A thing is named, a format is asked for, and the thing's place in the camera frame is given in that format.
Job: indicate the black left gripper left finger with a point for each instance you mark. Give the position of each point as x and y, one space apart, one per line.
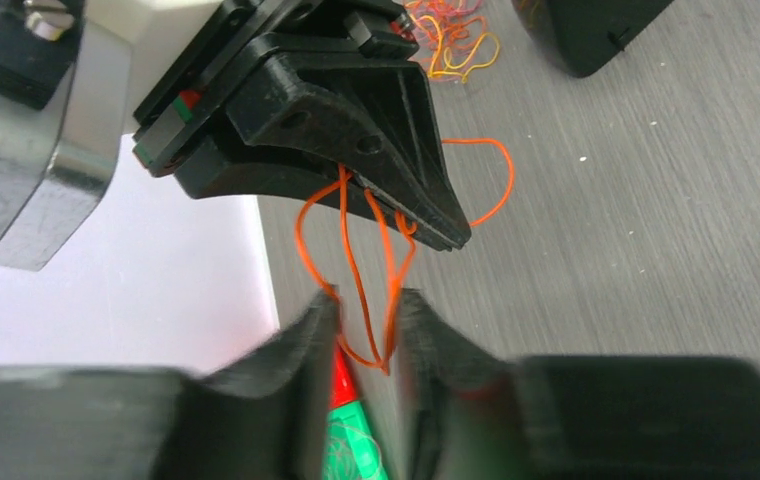
263 416

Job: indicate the red plastic bin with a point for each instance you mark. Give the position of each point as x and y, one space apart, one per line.
344 388

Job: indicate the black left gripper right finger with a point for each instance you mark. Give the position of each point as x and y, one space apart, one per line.
471 415

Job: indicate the green plastic bin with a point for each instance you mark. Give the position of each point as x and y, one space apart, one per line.
352 451

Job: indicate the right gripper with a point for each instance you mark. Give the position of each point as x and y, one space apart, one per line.
269 98

